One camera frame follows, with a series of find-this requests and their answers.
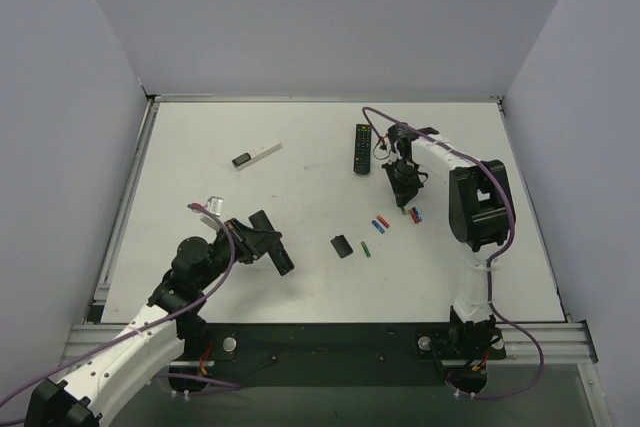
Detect plain black remote control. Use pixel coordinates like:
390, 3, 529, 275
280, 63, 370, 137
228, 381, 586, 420
249, 210, 294, 276

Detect green yellow battery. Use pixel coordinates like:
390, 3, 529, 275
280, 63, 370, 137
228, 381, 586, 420
360, 241, 371, 258

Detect black battery cover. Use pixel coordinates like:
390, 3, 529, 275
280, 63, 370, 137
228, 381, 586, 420
330, 235, 353, 259

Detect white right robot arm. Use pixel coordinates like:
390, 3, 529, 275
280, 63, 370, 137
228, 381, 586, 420
382, 124, 515, 348

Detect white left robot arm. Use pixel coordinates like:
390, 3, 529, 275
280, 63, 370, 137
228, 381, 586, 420
24, 211, 292, 426

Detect black remote coloured buttons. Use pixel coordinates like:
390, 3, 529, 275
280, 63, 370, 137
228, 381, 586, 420
353, 124, 372, 176

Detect white remote with display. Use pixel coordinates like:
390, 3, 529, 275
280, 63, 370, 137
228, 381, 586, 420
231, 142, 282, 171

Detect red orange battery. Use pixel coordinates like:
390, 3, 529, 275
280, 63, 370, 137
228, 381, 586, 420
376, 215, 390, 229

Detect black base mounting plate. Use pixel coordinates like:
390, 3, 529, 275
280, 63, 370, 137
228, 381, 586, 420
168, 322, 506, 394

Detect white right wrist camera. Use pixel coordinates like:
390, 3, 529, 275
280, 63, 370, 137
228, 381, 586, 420
372, 136, 397, 162

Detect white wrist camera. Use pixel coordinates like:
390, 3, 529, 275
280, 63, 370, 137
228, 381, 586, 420
200, 196, 224, 230
372, 136, 397, 162

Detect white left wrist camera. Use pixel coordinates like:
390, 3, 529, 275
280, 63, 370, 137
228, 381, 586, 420
200, 196, 224, 230

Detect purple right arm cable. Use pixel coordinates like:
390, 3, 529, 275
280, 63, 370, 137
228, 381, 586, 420
361, 106, 546, 401

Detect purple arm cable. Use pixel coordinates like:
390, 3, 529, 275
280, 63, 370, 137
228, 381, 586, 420
0, 202, 244, 426
361, 106, 546, 401

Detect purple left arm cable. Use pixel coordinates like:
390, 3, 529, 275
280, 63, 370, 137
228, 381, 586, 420
0, 202, 244, 426

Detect aluminium front frame rail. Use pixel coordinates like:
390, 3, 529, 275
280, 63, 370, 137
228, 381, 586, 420
59, 319, 600, 373

